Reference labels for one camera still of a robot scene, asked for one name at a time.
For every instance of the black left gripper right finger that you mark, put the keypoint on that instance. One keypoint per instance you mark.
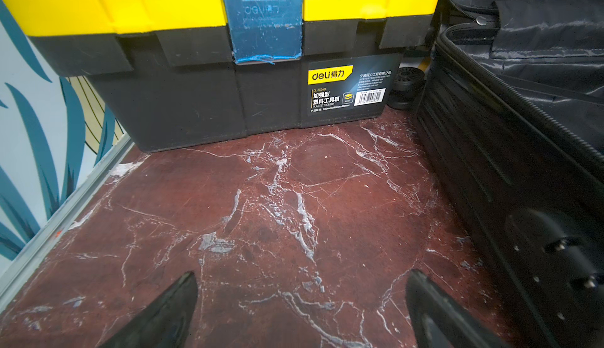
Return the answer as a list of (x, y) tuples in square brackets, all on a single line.
[(439, 321)]

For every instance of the yellow and black toolbox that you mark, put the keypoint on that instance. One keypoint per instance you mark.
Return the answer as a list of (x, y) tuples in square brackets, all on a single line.
[(179, 73)]

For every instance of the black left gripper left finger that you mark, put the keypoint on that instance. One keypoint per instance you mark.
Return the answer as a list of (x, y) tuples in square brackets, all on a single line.
[(163, 323)]

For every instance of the black ribbed hard-shell suitcase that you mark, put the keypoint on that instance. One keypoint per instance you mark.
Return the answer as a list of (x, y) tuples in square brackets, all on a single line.
[(511, 118)]

